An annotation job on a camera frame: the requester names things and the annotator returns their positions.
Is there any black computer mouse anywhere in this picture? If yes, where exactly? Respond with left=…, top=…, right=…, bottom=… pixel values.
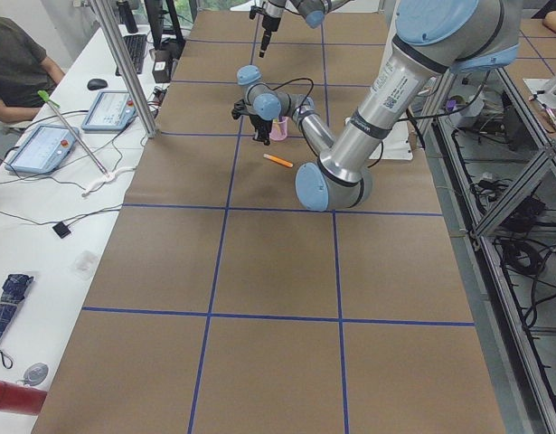
left=87, top=78, right=108, bottom=90

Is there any seated person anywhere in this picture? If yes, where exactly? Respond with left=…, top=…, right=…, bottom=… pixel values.
left=0, top=17, right=65, bottom=124

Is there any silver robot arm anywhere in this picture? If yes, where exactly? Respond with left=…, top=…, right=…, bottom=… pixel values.
left=231, top=1, right=523, bottom=212
left=250, top=0, right=349, bottom=58

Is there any aluminium frame post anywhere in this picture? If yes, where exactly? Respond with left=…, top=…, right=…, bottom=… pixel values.
left=90, top=0, right=157, bottom=138

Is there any folded blue umbrella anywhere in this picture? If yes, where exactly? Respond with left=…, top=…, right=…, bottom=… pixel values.
left=0, top=274, right=34, bottom=370

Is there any far teach pendant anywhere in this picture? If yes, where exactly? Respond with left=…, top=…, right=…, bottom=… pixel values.
left=80, top=90, right=137, bottom=133

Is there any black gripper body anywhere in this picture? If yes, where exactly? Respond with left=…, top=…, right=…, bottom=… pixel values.
left=251, top=115, right=273, bottom=136
left=262, top=15, right=281, bottom=32

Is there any pink mesh pen holder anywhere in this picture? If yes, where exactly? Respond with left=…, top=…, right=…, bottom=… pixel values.
left=269, top=117, right=287, bottom=141

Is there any red bottle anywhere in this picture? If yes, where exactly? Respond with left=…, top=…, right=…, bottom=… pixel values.
left=0, top=380, right=48, bottom=416

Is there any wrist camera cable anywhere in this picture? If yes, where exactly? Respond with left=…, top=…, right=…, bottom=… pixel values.
left=259, top=77, right=316, bottom=114

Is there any metal rod with green tip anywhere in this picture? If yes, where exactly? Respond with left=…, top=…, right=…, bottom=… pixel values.
left=37, top=90, right=108, bottom=176

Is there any black keyboard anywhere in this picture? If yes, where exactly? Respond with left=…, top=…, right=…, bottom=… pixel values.
left=122, top=33, right=148, bottom=75

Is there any black box with label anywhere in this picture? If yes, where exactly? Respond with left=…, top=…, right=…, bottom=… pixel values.
left=152, top=50, right=178, bottom=84

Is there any teach pendant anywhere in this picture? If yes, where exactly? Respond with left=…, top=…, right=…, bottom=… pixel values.
left=80, top=90, right=137, bottom=133
left=5, top=125, right=76, bottom=175

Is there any orange highlighter pen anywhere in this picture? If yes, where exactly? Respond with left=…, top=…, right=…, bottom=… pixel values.
left=263, top=154, right=294, bottom=168

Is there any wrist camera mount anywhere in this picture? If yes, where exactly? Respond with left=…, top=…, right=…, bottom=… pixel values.
left=231, top=99, right=250, bottom=120
left=249, top=5, right=266, bottom=20

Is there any near teach pendant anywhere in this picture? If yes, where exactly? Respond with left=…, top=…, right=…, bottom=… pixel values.
left=5, top=125, right=76, bottom=175

